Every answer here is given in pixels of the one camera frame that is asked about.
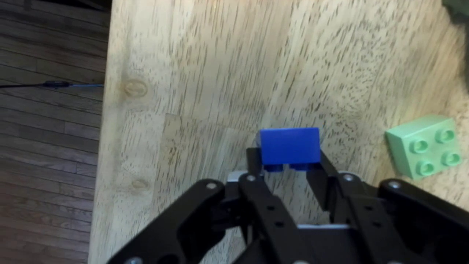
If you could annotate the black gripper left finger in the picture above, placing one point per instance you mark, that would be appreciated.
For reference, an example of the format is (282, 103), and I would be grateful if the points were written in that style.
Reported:
(206, 229)

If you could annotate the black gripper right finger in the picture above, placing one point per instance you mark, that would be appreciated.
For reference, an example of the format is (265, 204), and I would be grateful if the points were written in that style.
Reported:
(405, 224)

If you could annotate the blue toy building block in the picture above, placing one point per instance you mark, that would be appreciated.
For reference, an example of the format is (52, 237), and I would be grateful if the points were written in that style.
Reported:
(290, 145)

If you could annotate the light green toy building block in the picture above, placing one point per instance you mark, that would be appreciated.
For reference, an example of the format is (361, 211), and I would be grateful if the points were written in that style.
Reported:
(423, 147)

